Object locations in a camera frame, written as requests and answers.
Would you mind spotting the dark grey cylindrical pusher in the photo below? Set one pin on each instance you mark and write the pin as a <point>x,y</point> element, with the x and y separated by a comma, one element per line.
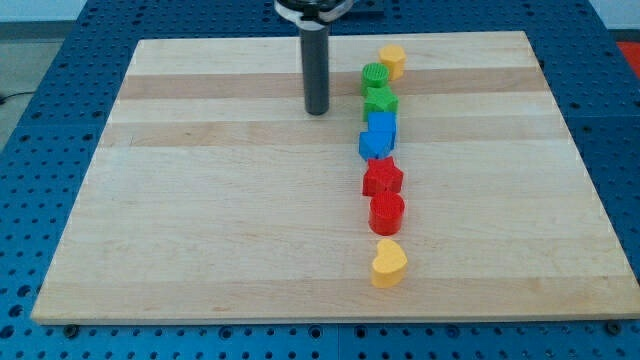
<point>315,69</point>

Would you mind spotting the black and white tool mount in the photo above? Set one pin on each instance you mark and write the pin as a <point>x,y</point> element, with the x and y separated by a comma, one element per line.
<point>312,12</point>

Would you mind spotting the green circle block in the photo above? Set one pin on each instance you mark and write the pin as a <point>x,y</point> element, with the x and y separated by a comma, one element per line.
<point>373,75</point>

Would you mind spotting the red circle block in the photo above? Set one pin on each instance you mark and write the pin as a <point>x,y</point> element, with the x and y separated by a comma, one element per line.
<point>386,213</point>

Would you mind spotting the yellow hexagon block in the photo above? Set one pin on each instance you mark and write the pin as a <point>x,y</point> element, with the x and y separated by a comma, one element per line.
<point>394,57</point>

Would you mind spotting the green star block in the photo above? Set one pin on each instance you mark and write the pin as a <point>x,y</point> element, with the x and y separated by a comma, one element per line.
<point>379,99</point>

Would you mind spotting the blue cube block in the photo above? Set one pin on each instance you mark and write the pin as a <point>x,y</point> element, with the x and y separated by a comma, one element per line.
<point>383,122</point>

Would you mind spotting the blue pentagon block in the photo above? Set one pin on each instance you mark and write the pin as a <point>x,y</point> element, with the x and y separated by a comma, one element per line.
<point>375,145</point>

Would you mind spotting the red star block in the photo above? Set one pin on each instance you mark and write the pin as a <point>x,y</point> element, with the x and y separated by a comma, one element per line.
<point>382,175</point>

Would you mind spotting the wooden board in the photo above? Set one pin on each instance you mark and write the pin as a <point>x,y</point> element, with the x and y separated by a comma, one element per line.
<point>214,198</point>

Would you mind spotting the yellow heart block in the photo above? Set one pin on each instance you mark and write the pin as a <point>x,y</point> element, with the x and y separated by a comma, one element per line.
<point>389,266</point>

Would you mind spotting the red object at right edge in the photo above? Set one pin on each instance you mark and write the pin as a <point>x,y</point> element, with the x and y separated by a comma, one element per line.
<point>631,53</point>

